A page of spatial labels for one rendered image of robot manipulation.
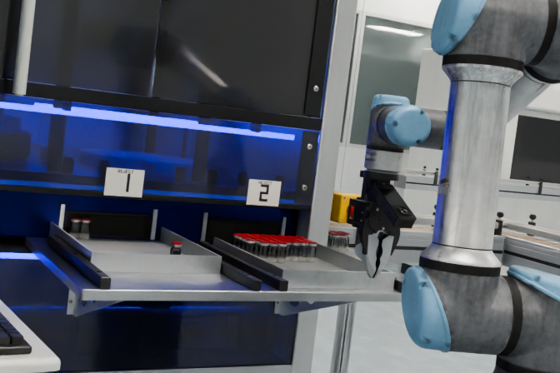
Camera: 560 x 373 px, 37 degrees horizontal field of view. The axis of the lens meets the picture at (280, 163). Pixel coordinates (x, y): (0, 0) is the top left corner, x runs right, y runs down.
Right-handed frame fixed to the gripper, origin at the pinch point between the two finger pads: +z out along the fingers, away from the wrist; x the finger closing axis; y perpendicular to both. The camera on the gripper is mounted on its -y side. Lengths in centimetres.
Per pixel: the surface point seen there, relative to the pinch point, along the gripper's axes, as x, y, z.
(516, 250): -82, 46, 2
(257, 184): 9.2, 38.3, -12.3
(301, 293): 17.3, -1.6, 4.0
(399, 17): -349, 499, -133
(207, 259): 31.0, 12.4, 0.8
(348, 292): 6.7, -1.5, 3.8
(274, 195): 4.2, 38.3, -10.0
